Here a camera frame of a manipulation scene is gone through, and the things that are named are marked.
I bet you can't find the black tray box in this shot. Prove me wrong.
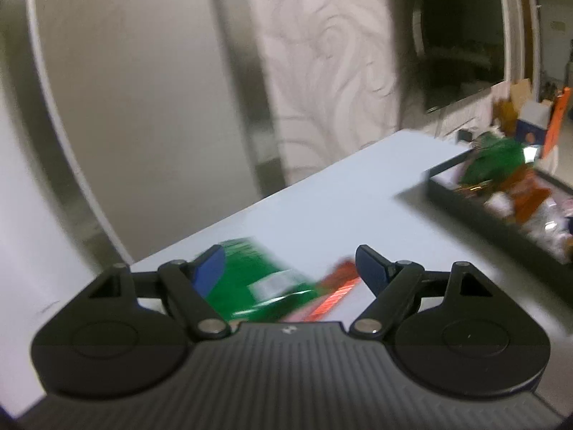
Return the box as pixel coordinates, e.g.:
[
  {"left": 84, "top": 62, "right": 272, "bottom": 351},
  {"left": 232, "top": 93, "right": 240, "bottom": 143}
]
[{"left": 425, "top": 150, "right": 572, "bottom": 281}]

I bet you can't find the clear printed snack bag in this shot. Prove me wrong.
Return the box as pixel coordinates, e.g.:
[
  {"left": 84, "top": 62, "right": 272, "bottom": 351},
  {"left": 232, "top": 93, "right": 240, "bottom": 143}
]
[{"left": 524, "top": 197, "right": 572, "bottom": 252}]

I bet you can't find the orange blue cardboard box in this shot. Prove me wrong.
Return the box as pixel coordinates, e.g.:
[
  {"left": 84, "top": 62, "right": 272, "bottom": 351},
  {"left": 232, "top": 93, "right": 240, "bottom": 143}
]
[{"left": 515, "top": 86, "right": 572, "bottom": 158}]

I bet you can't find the green snack bag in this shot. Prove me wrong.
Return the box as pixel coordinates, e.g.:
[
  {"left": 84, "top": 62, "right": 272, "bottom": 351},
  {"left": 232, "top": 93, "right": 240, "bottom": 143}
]
[
  {"left": 206, "top": 238, "right": 322, "bottom": 322},
  {"left": 458, "top": 133, "right": 525, "bottom": 185}
]

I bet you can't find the orange square snack pack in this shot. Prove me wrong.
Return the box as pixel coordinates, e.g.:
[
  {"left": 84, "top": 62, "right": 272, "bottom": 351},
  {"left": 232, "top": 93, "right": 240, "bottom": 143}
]
[{"left": 498, "top": 165, "right": 552, "bottom": 225}]

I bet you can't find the brown cardboard box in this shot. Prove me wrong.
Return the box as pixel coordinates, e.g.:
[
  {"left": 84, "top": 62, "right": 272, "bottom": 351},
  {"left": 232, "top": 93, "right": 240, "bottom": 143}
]
[{"left": 492, "top": 78, "right": 532, "bottom": 137}]

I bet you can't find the black wall television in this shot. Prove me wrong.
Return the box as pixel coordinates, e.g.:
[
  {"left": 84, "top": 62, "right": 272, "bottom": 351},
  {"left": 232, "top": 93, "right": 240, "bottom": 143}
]
[{"left": 413, "top": 0, "right": 505, "bottom": 113}]

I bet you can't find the long orange snack bar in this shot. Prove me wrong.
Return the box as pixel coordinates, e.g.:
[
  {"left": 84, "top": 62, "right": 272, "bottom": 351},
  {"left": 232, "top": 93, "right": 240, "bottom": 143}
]
[{"left": 290, "top": 259, "right": 360, "bottom": 322}]

